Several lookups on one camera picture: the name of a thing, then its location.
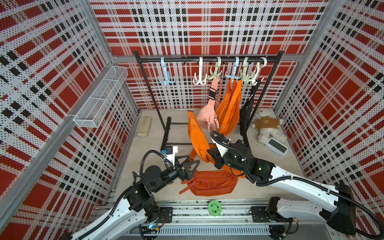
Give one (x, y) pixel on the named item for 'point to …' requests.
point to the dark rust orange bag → (206, 183)
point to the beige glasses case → (144, 126)
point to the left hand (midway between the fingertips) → (196, 159)
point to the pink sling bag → (208, 117)
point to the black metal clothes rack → (166, 135)
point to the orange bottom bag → (201, 141)
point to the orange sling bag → (228, 110)
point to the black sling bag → (246, 112)
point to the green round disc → (214, 208)
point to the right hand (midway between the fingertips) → (210, 150)
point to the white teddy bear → (268, 126)
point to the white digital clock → (277, 147)
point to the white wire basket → (91, 114)
